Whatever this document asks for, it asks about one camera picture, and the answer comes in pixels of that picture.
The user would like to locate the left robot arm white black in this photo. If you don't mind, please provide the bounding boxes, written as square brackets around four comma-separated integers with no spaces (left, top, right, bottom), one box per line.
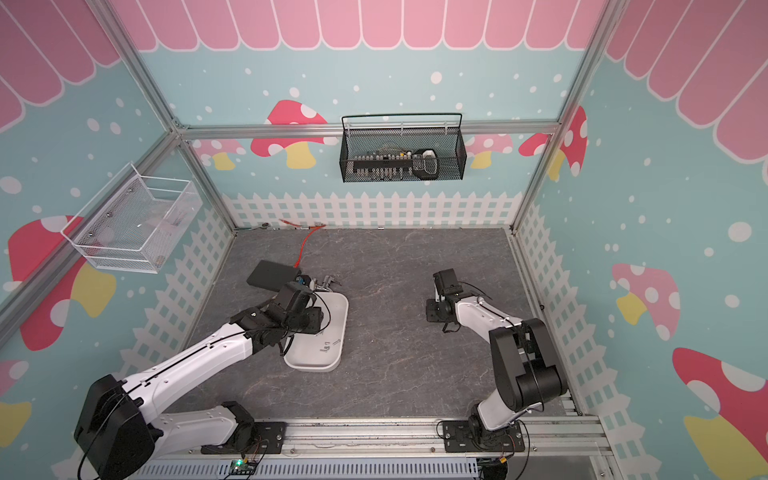
[74,281,333,479]

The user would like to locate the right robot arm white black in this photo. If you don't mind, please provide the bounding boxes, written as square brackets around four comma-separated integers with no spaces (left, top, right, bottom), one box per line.
[426,269,568,453]

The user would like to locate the white plastic storage box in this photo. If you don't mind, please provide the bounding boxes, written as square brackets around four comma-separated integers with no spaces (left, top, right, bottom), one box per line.
[283,292,349,373]

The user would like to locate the black flat pad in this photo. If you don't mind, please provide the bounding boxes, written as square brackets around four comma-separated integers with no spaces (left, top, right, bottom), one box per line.
[246,260,301,292]

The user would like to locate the black power strip in basket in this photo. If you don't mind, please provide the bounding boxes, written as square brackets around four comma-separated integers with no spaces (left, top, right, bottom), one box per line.
[342,149,440,182]

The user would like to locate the green lit circuit board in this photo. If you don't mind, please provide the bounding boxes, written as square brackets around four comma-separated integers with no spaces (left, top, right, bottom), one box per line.
[226,458,259,479]

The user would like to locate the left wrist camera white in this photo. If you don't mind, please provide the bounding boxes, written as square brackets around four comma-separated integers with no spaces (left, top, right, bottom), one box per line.
[295,274,316,290]

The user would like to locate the red cable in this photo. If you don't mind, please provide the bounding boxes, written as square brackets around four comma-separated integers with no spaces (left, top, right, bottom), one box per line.
[279,219,327,269]

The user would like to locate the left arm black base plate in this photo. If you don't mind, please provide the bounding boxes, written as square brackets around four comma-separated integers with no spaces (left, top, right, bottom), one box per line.
[201,422,288,455]

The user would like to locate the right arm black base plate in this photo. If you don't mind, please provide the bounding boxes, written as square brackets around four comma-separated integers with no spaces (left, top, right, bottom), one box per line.
[436,419,526,454]

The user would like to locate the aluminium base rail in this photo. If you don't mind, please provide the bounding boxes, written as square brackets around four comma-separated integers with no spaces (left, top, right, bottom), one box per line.
[134,416,621,479]

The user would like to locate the black wire mesh basket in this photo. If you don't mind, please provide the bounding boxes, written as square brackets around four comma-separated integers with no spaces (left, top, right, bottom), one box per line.
[339,113,467,183]

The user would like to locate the white wire mesh basket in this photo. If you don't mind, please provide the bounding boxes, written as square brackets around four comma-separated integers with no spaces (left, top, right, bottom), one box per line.
[60,163,203,274]

